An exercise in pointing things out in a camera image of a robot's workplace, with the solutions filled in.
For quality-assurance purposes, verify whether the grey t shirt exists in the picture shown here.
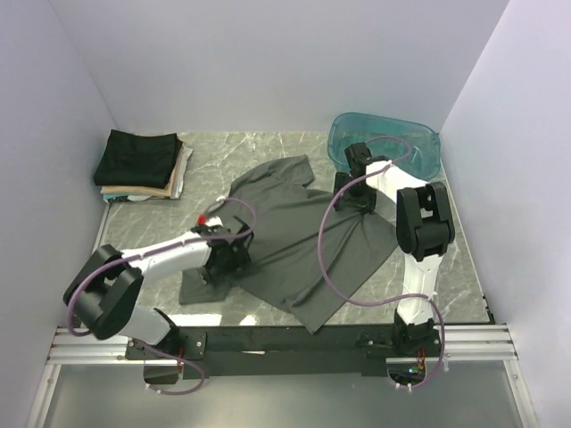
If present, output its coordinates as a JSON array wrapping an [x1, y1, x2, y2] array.
[[178, 156, 397, 333]]

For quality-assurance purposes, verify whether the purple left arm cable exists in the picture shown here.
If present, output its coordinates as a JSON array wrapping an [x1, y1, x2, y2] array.
[[65, 195, 258, 398]]

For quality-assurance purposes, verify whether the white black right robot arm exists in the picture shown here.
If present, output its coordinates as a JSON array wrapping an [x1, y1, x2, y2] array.
[[334, 142, 455, 356]]

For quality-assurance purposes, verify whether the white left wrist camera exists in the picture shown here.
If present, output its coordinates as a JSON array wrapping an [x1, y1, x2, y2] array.
[[197, 215, 223, 227]]

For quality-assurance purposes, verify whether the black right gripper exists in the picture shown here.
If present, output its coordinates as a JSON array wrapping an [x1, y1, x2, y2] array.
[[332, 172, 377, 215]]

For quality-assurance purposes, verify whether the folded black t shirt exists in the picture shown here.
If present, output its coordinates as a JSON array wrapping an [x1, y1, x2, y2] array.
[[93, 129, 182, 189]]

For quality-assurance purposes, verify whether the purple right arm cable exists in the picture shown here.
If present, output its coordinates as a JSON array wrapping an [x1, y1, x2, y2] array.
[[319, 136, 447, 393]]

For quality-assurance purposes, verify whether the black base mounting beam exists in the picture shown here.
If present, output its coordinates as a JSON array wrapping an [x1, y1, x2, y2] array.
[[124, 324, 445, 387]]

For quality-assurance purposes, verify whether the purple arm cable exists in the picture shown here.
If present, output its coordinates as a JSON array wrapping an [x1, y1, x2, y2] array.
[[319, 136, 447, 393], [65, 195, 258, 398]]

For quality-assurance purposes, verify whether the teal transparent plastic basin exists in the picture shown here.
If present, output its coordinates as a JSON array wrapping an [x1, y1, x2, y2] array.
[[327, 112, 441, 181]]

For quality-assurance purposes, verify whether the aluminium rail frame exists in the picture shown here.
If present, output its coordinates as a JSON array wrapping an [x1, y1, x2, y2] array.
[[24, 209, 525, 428]]

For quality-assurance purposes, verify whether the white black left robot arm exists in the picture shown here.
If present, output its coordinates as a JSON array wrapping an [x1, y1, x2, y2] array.
[[62, 217, 253, 358]]

